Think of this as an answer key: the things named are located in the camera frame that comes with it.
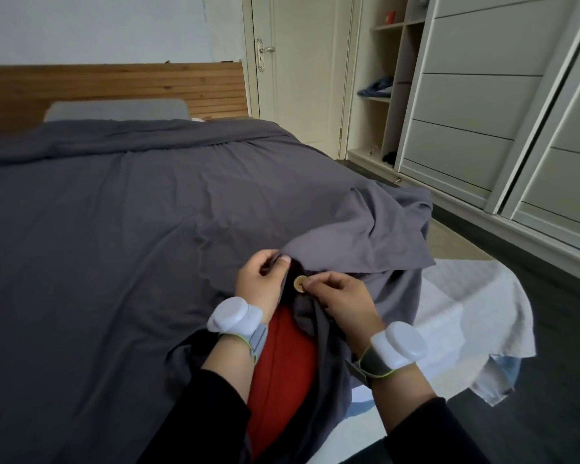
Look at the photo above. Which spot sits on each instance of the cream room door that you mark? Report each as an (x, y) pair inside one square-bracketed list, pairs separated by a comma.
[(299, 77)]

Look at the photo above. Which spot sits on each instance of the small red shelf object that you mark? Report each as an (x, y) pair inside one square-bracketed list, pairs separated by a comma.
[(390, 17)]

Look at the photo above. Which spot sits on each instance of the wooden slatted headboard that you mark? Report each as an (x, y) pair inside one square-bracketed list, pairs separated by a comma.
[(101, 86)]

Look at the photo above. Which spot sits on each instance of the gray duvet cover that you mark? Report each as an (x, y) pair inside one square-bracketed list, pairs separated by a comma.
[(125, 236)]

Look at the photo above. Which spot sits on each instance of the cream wardrobe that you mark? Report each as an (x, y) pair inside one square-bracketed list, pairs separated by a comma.
[(369, 125)]

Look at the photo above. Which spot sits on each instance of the person's left hand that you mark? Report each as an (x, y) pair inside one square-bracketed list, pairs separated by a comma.
[(258, 289)]

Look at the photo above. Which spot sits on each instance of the folded blue clothes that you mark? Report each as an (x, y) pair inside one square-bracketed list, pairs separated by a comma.
[(377, 86)]

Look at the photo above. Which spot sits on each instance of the gray pillow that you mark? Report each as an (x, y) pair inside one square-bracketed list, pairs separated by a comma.
[(116, 110)]

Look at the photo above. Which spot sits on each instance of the red duvet insert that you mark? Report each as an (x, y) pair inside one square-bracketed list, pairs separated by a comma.
[(280, 372)]

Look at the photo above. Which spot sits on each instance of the person's right forearm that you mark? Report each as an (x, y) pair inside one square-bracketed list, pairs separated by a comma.
[(406, 396)]

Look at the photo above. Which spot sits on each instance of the dark item in wardrobe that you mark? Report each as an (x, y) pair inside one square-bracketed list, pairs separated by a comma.
[(389, 157)]

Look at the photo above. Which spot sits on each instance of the cream panelled sliding door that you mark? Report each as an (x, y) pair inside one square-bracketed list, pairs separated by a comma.
[(473, 91), (565, 178)]

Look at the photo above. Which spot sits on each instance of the white patterned bed sheet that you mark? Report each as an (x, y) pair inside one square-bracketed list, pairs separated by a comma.
[(478, 309)]

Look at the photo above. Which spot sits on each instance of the round wooden button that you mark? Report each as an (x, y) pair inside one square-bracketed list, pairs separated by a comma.
[(299, 284)]

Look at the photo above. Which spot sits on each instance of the person's left forearm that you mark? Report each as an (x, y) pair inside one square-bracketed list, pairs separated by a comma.
[(227, 367)]

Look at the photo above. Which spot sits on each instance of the person's right hand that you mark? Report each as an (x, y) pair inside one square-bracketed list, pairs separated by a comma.
[(350, 309)]

